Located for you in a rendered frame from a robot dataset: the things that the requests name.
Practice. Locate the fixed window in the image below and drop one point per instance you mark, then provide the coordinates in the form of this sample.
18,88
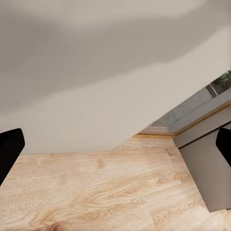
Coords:
210,100

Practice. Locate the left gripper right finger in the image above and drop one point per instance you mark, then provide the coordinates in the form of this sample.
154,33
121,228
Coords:
223,142

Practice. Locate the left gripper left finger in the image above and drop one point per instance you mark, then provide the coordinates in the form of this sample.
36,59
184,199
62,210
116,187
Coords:
11,144

